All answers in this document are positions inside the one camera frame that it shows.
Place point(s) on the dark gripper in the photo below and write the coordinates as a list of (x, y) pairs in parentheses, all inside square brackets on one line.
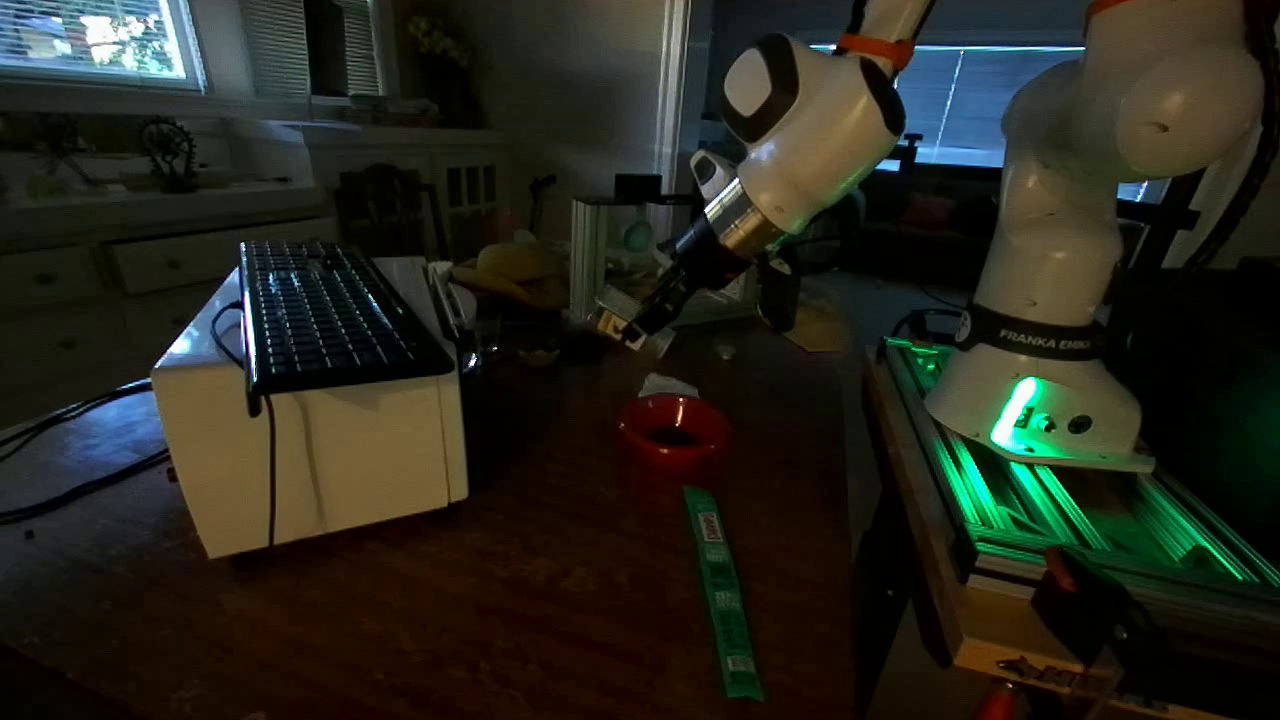
[(699, 264)]

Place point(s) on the salt shaker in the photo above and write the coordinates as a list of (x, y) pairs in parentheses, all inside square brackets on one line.
[(619, 325)]

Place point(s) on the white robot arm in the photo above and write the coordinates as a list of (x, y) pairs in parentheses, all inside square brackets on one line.
[(1163, 89)]

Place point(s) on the red bowl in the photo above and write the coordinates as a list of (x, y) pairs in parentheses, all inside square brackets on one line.
[(674, 439)]

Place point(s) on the crumpled white tissue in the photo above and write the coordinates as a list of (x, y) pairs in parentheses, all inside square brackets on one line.
[(667, 384)]

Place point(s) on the black keyboard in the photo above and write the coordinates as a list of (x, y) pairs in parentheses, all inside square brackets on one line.
[(327, 317)]

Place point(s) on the green flat package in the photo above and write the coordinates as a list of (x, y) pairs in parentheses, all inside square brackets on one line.
[(721, 599)]

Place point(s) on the white microwave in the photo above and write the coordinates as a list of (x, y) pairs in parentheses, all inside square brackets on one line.
[(304, 460)]

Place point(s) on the robot mounting base frame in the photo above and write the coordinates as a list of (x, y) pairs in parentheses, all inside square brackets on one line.
[(1092, 587)]

